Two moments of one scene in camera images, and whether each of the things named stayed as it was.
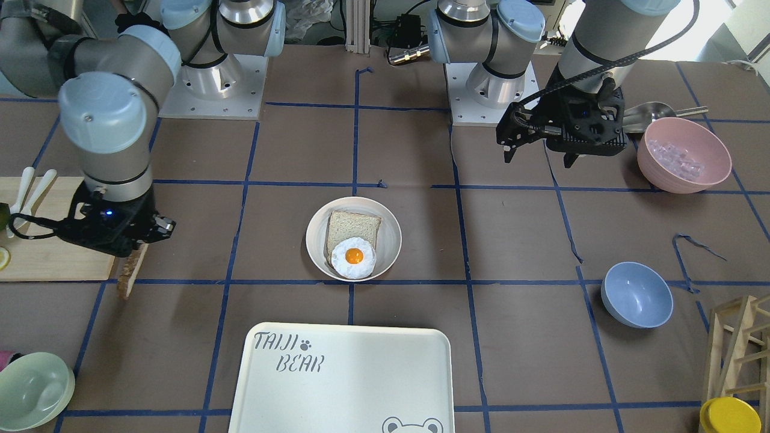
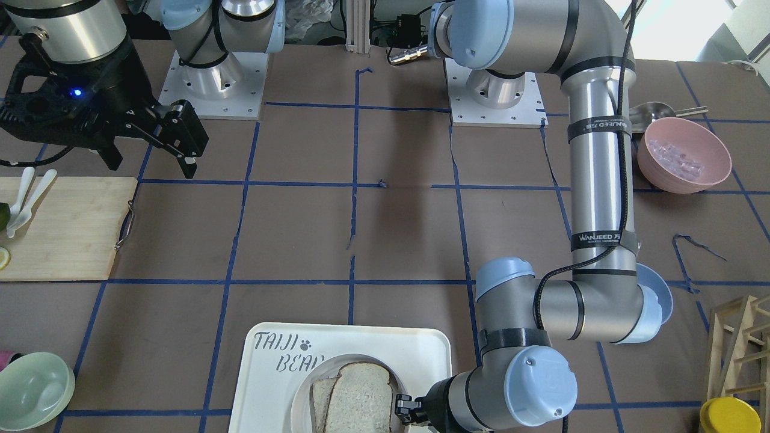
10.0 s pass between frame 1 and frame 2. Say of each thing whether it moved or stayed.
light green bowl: stayed
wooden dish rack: stayed
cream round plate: moved
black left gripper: moved
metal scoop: stayed
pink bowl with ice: stayed
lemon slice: stayed
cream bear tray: stayed
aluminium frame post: stayed
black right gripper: moved
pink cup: stayed
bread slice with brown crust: moved
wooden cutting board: stayed
